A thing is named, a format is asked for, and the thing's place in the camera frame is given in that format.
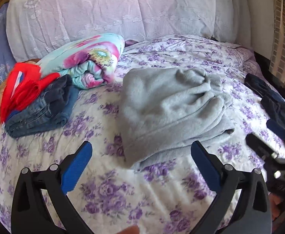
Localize grey sweatpants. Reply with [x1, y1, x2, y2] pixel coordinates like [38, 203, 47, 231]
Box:
[119, 68, 234, 170]

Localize dark navy clothes pile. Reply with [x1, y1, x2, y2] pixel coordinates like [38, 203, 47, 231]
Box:
[243, 72, 285, 149]

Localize folded blue jeans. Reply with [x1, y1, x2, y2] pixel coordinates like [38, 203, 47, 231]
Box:
[5, 74, 79, 138]

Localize red folded garment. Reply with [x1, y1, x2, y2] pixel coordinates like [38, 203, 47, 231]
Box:
[0, 63, 60, 123]

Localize colourful floral folded blanket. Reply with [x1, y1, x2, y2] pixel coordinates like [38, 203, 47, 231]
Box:
[37, 33, 125, 89]

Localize blue patterned pillow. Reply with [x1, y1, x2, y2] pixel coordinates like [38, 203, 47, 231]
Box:
[0, 3, 16, 84]

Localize person's left hand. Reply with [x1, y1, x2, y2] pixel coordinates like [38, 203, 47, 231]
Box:
[117, 225, 140, 234]

